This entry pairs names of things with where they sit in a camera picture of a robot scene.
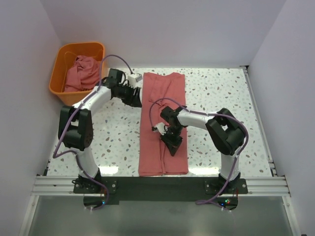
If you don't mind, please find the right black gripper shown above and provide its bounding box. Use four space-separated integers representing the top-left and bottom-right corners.
160 125 185 155

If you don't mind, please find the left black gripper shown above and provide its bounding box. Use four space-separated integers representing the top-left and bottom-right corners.
115 83 142 108

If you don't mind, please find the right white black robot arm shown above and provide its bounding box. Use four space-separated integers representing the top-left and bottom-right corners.
152 106 249 193

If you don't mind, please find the pink t shirt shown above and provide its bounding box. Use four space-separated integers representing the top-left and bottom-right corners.
64 55 100 92
138 72 189 177

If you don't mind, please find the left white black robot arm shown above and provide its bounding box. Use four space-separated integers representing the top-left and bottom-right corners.
57 69 143 193

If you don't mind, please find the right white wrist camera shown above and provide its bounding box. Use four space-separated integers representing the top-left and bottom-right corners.
152 122 168 135

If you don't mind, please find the orange plastic laundry basket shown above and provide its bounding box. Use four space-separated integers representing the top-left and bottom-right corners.
49 42 105 105

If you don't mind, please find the aluminium front rail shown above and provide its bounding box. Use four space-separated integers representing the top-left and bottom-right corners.
31 176 290 197

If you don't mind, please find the pink t shirt in basket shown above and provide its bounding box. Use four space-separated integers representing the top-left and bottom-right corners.
64 55 100 92

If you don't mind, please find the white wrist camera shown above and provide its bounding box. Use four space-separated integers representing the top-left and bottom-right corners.
152 122 168 135
127 73 143 87

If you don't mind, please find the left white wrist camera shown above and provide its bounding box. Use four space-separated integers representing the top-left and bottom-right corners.
127 73 143 87

